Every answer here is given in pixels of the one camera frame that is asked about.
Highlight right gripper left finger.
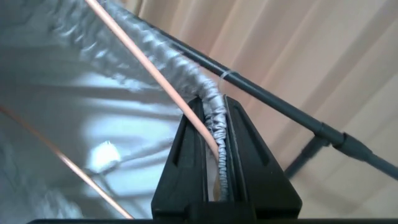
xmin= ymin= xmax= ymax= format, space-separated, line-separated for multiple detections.
xmin=150 ymin=96 xmax=209 ymax=219

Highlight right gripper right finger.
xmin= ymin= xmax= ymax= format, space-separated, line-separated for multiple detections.
xmin=223 ymin=95 xmax=303 ymax=219

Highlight pink clothes hanger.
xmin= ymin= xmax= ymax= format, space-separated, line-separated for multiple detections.
xmin=0 ymin=0 xmax=221 ymax=220

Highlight pale grey shorts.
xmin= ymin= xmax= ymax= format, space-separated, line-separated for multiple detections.
xmin=0 ymin=0 xmax=230 ymax=220

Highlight black clothes rack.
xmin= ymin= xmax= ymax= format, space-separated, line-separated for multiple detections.
xmin=136 ymin=17 xmax=398 ymax=182

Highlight beige curtain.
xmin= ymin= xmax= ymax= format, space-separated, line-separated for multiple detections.
xmin=119 ymin=0 xmax=398 ymax=219

